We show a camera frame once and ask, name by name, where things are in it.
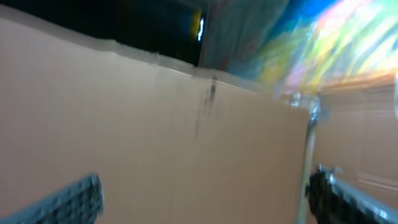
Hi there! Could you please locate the colourful wall poster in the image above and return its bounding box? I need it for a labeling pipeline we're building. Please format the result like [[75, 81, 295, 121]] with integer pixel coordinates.
[[199, 0, 397, 91]]

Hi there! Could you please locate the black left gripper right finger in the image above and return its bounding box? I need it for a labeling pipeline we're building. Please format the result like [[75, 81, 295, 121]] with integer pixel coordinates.
[[305, 164, 397, 224]]

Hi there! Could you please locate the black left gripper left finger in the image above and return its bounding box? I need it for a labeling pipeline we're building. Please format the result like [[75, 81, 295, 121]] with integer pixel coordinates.
[[1, 173, 104, 224]]

